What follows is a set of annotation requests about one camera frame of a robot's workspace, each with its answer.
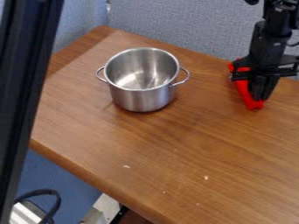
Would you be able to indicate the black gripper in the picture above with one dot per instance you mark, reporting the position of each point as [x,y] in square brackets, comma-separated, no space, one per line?
[265,61]

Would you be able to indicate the red star-profile plastic bar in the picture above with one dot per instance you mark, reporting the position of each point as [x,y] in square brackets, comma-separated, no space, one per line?
[244,90]

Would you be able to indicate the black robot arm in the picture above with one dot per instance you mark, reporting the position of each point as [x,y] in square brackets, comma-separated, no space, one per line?
[280,13]

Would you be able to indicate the stainless steel pot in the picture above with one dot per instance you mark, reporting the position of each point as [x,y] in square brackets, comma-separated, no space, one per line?
[143,76]

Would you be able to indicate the white table support bracket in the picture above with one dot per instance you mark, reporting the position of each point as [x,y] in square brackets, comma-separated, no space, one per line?
[102,212]

